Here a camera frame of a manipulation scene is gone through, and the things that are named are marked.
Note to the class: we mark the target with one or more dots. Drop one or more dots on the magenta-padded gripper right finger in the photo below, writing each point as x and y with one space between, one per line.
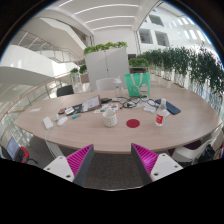
165 165

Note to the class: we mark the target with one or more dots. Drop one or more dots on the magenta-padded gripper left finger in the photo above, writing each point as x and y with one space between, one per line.
60 166

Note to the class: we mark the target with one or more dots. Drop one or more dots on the clear red-labelled water bottle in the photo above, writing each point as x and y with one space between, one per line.
160 117

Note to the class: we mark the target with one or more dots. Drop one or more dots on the red office chair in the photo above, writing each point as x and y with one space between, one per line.
24 154

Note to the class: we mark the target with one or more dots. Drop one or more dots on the white computer mouse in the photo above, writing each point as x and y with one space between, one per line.
62 121

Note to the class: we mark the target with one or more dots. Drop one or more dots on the white power strip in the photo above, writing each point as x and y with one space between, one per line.
47 122

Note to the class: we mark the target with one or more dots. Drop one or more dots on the flat round red coaster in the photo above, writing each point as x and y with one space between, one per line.
133 123

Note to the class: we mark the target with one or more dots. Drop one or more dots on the blue-green glue stick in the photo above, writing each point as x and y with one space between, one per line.
76 116

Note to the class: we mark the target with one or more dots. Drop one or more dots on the dark blue keyboard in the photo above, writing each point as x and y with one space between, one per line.
171 107

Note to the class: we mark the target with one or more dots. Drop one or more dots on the white paper card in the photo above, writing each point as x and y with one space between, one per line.
149 108

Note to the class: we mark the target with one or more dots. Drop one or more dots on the white gridded mug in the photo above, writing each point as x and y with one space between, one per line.
109 119

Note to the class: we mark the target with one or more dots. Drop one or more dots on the colourful sticker sheet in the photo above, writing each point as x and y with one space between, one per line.
106 108

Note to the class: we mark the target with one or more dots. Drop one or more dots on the black chair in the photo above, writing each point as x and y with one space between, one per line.
65 90

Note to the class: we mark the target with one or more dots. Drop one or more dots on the small black box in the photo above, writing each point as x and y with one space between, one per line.
106 100

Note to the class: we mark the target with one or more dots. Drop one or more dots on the green cat-print tote bag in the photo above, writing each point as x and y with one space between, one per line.
135 85

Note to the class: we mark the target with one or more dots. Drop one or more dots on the clear white-lidded shaker bottle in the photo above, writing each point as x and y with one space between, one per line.
118 88

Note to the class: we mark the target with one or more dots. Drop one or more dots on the white chair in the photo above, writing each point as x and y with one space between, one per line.
105 84

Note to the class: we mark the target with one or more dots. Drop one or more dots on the potted green plants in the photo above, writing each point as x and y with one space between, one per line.
82 69

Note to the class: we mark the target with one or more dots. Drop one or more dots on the green hedge plant row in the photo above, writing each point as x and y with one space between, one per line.
186 63

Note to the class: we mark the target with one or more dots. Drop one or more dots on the white cabinet with plants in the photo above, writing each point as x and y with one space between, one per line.
106 65

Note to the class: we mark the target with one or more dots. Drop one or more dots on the ceiling light strips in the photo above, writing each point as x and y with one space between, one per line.
110 17

